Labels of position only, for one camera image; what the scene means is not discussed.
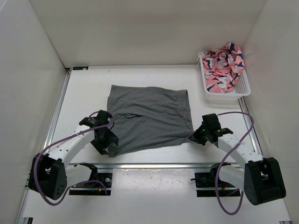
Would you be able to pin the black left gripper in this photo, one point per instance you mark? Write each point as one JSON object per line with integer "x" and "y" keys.
{"x": 112, "y": 138}

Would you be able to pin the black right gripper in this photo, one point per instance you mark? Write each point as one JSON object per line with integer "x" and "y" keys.
{"x": 195, "y": 137}

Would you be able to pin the grey shorts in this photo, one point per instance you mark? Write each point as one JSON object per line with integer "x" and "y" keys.
{"x": 148, "y": 118}

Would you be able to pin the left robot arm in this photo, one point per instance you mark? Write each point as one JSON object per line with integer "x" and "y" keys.
{"x": 52, "y": 174}

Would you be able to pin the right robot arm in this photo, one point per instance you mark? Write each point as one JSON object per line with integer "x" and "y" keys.
{"x": 258, "y": 177}

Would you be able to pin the pink patterned shorts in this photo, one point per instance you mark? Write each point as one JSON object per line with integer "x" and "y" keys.
{"x": 222, "y": 68}

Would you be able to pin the white plastic basket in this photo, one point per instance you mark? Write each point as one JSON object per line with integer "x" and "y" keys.
{"x": 242, "y": 88}

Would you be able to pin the black label sticker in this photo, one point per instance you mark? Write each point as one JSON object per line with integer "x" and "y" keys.
{"x": 80, "y": 68}

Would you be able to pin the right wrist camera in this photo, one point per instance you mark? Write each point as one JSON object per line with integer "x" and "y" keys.
{"x": 210, "y": 122}

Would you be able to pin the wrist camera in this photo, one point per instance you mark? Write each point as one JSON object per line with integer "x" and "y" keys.
{"x": 102, "y": 118}
{"x": 210, "y": 122}

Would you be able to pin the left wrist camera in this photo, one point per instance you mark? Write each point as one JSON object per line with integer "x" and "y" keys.
{"x": 102, "y": 118}

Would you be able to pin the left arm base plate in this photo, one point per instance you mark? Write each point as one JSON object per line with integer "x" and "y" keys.
{"x": 105, "y": 176}

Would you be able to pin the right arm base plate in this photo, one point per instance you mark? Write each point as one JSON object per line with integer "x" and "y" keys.
{"x": 205, "y": 186}

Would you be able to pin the aluminium table edge rail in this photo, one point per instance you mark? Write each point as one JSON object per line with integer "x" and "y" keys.
{"x": 152, "y": 165}

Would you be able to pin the right side aluminium rail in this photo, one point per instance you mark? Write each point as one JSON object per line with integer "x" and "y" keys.
{"x": 252, "y": 136}

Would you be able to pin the left side aluminium rail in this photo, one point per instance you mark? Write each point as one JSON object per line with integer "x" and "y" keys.
{"x": 58, "y": 105}

